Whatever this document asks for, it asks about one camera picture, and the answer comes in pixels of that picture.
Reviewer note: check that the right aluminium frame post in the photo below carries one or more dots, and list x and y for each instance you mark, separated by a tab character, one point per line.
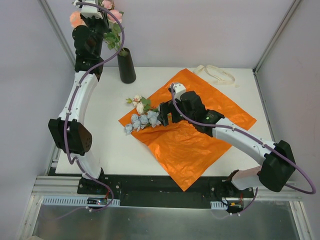
277	34

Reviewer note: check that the cream lace ribbon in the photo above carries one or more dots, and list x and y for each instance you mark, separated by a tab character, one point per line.
215	76

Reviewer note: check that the white cable duct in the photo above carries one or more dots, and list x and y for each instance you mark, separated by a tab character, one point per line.
218	205
79	201

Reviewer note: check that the pink and blue flower bouquet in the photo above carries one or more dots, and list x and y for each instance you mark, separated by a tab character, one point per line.
140	122

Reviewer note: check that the aluminium frame post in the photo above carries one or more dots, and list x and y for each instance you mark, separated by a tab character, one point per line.
57	30
277	34

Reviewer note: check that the left aluminium frame post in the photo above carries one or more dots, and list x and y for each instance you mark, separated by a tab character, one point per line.
57	30

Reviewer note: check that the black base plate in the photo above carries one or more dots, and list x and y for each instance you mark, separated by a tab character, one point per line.
162	191

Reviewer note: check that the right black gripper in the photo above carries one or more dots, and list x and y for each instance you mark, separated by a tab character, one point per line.
168	113

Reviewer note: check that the right white cable duct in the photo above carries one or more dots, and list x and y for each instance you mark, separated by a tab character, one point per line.
218	205

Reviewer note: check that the white and pink flower stem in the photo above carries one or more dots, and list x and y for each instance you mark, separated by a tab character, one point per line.
141	104

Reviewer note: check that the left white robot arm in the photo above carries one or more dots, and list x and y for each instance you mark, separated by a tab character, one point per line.
68	130

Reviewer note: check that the small pink rose stem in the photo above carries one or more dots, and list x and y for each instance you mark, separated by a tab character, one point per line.
112	39

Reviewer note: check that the left white cable duct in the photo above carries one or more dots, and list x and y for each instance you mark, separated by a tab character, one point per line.
79	201

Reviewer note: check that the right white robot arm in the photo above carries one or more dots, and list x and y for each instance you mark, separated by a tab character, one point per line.
275	159

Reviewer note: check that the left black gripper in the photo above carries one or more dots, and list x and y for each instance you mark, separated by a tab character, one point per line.
88	19

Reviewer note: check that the black conical vase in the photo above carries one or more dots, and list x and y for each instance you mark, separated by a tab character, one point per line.
126	66

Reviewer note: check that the front aluminium rail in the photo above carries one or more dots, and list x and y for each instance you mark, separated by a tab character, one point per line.
68	185

